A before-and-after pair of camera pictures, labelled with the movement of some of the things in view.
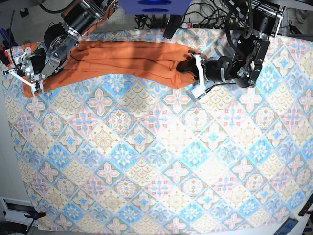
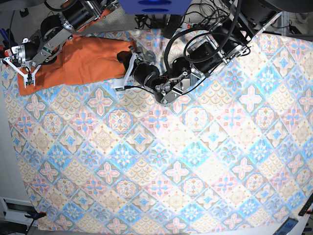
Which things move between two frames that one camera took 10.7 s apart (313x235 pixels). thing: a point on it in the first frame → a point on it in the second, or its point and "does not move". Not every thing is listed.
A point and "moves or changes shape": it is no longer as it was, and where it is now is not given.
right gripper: (215, 69) → (139, 71)
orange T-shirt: (150, 64) moves or changes shape
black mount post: (172, 25) does not move
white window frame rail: (14, 210) does not move
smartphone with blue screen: (286, 226) does not move
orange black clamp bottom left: (34, 216) does not move
